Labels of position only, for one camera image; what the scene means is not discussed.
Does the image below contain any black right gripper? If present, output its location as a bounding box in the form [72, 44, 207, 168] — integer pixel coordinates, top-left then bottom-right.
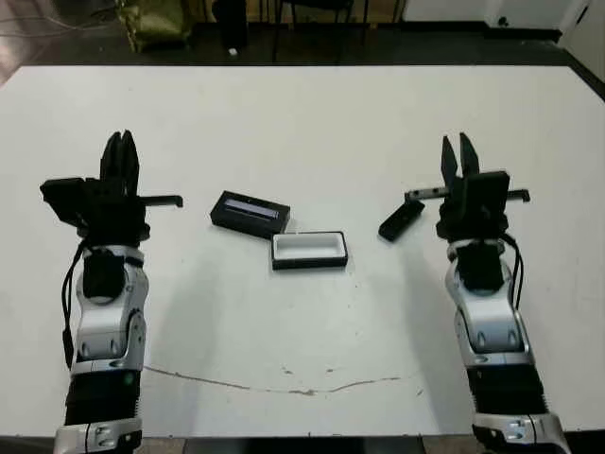
[405, 131, 530, 242]

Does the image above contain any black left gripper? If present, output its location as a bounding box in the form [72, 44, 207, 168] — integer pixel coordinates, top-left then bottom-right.
[75, 130, 185, 245]

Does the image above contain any slim black camera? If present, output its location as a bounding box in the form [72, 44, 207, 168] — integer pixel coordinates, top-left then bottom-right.
[377, 201, 425, 243]

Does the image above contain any black box lid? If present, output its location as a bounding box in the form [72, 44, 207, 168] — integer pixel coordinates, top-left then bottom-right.
[209, 189, 291, 239]

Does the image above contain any black box with white insert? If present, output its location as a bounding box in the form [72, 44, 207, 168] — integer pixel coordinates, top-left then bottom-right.
[270, 230, 350, 272]

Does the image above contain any olive gold bag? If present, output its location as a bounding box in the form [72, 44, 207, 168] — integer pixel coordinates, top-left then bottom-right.
[115, 0, 193, 53]

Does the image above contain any black chair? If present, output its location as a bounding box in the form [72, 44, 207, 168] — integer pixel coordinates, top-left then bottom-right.
[271, 0, 365, 65]

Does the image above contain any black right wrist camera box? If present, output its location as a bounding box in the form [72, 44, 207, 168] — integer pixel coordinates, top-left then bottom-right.
[465, 170, 511, 219]

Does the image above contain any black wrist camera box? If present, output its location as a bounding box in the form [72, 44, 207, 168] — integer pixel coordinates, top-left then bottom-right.
[465, 170, 511, 219]
[40, 177, 89, 223]

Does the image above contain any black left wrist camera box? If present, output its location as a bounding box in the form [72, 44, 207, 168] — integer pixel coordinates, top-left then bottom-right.
[40, 177, 89, 223]

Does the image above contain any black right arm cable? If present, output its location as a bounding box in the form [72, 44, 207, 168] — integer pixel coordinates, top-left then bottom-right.
[499, 234, 525, 308]

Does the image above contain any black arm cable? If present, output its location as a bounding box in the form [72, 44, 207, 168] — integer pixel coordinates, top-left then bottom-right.
[60, 240, 92, 370]
[499, 234, 525, 308]

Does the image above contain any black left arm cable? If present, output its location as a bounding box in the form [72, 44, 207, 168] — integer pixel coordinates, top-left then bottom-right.
[60, 240, 92, 370]

